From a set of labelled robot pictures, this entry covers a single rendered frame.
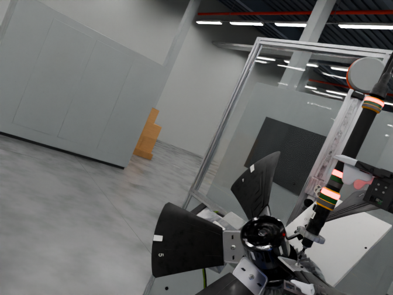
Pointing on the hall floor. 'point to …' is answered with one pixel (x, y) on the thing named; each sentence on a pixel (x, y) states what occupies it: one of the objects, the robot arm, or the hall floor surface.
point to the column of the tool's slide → (330, 148)
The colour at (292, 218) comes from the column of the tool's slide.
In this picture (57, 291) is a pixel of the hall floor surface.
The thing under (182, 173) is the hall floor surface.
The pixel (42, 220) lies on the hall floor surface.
